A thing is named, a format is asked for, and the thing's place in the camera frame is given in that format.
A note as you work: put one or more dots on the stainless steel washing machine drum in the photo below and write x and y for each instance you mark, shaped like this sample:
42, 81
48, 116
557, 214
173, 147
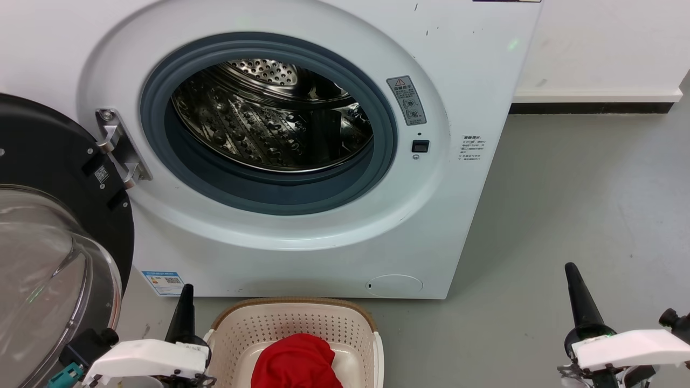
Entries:
259, 129

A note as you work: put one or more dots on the cream perforated laundry basket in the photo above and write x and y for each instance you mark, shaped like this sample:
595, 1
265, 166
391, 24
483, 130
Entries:
302, 320

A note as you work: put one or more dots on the grey rubber door gasket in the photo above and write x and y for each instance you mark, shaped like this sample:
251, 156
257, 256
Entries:
280, 195

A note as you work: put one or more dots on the white front-load washing machine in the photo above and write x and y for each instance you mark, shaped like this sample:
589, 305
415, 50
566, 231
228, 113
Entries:
474, 226

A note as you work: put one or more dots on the small text sticker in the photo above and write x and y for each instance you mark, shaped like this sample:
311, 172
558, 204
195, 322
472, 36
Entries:
472, 149

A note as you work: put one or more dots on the washing machine door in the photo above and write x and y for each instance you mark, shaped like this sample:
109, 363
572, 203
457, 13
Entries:
48, 156

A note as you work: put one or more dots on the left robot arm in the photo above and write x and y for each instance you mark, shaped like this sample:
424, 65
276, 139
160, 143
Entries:
89, 345

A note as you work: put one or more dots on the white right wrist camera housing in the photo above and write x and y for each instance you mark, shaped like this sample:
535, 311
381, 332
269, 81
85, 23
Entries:
630, 347

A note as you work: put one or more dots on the blue energy label sticker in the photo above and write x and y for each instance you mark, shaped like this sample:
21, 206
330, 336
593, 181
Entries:
163, 282

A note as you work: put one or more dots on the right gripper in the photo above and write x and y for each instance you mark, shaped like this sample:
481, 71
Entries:
609, 377

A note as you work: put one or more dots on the metal door hinge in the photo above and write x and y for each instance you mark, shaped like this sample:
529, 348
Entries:
122, 149

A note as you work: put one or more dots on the QR code sticker on door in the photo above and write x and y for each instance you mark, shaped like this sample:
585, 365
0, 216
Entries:
102, 173

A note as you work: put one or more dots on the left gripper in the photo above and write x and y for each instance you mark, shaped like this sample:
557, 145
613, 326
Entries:
188, 381

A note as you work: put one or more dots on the white wall ledge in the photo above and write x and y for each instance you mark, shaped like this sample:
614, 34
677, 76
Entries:
593, 97

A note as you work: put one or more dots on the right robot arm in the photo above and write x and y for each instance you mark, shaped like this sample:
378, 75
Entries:
676, 320

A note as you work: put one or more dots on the round drain filter cover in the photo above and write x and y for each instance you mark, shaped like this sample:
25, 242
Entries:
394, 285

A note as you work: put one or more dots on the grey warning label sticker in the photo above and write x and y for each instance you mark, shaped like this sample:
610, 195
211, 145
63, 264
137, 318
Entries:
406, 100

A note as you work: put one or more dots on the red basketball jersey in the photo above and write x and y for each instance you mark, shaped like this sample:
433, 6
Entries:
296, 364

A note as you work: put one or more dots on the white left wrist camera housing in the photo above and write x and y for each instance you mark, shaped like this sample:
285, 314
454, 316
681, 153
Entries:
145, 358

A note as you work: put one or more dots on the black baseboard strip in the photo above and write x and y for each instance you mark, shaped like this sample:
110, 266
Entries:
587, 109

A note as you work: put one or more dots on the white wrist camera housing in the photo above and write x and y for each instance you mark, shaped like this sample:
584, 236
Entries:
145, 358
630, 347

